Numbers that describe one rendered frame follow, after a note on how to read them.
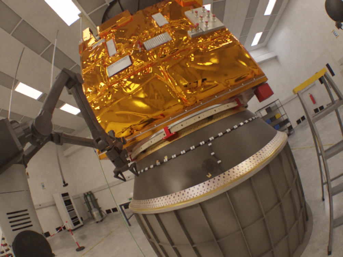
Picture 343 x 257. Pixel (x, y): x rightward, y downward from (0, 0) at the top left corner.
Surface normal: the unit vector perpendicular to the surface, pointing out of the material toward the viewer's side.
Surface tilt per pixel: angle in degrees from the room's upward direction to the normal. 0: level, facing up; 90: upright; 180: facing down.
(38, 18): 180
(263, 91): 90
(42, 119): 90
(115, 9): 124
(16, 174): 90
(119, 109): 89
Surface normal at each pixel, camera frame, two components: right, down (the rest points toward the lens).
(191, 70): -0.26, -0.15
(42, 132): 0.86, -0.45
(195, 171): -0.41, -0.53
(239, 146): -0.12, -0.66
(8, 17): 0.40, 0.89
